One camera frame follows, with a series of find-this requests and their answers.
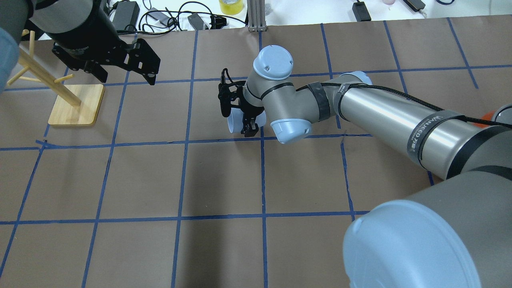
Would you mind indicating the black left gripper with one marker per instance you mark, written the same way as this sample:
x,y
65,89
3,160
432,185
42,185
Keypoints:
x,y
82,35

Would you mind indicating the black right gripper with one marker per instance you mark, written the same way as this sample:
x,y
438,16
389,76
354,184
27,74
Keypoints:
x,y
252,110

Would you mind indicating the white plastic cup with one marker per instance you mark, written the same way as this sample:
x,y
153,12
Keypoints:
x,y
235,120

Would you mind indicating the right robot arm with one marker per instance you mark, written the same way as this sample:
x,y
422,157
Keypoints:
x,y
454,234

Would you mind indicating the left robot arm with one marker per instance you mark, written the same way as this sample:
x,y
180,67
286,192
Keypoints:
x,y
50,16

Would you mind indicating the wooden cup rack stand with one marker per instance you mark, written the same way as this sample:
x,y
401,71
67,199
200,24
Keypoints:
x,y
75,105

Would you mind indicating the black power adapter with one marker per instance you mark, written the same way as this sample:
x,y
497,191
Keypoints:
x,y
125,15

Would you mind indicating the small black power brick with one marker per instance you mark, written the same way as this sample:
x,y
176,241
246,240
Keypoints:
x,y
197,22

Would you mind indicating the yellow tape roll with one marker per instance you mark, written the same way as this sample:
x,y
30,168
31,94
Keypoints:
x,y
231,7

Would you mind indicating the black adapter on right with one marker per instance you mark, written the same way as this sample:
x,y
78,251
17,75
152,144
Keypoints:
x,y
360,11

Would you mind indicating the orange can with grey lid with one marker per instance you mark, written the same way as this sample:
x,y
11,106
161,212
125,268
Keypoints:
x,y
503,115

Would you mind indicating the aluminium frame post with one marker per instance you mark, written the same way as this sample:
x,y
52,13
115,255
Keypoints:
x,y
256,16

